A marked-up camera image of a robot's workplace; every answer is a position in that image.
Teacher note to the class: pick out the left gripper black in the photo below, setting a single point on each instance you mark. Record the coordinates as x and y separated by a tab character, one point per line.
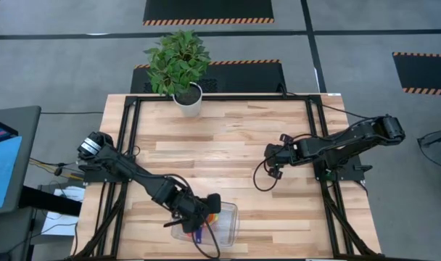
195	214

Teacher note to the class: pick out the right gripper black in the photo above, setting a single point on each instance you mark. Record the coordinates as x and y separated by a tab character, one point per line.
282	154

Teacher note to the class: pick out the orange measuring cup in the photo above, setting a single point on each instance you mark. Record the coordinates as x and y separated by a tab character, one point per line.
213	217

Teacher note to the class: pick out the small dark blue measuring cup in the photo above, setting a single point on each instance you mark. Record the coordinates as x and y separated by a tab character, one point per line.
197	238

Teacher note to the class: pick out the clear plastic basket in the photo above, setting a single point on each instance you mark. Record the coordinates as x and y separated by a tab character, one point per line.
229	224

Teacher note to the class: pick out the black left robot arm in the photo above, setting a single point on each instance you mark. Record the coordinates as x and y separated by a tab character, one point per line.
144	179

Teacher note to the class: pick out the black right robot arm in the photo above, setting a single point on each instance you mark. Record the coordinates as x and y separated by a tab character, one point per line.
336	143

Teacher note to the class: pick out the black floor mat striped edge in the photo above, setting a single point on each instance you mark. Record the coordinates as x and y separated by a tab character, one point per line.
206	9
242	78
423	72

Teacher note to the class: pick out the white paper sheet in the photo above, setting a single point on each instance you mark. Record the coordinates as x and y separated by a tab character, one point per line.
61	221

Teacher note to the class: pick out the green plant in white pot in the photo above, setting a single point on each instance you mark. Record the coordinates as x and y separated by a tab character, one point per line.
177	65

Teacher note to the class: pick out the black beam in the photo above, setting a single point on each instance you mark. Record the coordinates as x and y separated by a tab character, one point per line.
50	203

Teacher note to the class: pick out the dark grey cabinet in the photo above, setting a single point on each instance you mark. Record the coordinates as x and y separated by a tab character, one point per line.
6	235

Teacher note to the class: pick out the grey side desk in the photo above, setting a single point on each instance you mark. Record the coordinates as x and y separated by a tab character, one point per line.
28	123

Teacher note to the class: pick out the blue sheet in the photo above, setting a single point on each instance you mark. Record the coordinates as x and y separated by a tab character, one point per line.
3	170

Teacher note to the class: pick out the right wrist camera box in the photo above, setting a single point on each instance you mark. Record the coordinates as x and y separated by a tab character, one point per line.
275	173

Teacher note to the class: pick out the black metal table frame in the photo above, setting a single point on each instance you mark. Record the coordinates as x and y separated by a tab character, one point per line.
242	98

